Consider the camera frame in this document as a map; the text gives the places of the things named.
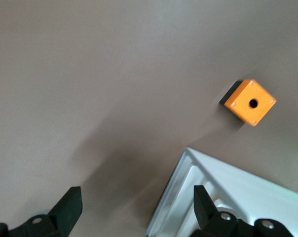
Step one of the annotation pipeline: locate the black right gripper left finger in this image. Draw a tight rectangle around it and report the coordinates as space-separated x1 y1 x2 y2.
7 186 83 237

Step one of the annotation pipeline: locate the brown table cover sheet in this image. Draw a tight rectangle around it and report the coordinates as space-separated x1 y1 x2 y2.
0 0 298 237

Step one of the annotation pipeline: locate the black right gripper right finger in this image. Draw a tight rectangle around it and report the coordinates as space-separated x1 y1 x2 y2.
193 185 253 237

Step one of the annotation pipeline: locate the white plastic drawer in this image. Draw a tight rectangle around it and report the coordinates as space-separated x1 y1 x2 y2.
145 147 298 237

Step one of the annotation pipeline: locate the orange button enclosure box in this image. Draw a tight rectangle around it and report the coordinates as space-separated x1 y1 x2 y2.
219 79 277 127

